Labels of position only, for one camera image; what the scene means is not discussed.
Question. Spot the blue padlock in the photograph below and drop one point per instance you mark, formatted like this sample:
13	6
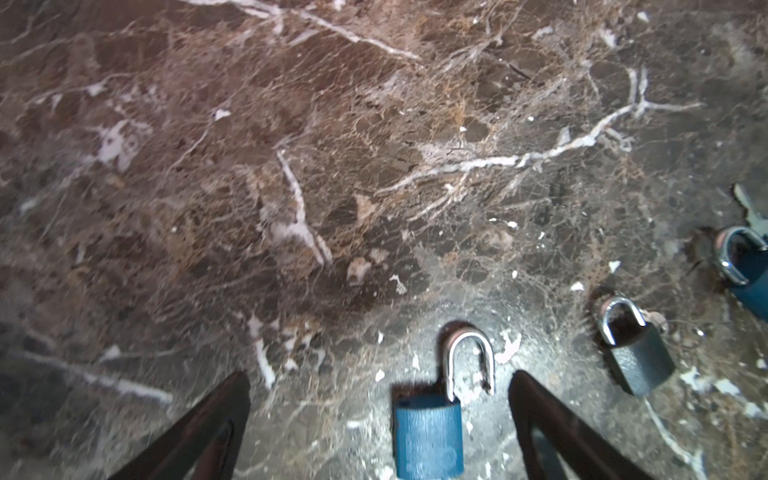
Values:
428	427
741	259

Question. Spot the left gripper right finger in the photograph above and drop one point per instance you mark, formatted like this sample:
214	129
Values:
550	436

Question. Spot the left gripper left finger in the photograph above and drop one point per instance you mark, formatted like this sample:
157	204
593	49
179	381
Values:
205	443

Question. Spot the black padlock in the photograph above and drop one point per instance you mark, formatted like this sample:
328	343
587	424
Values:
635	351

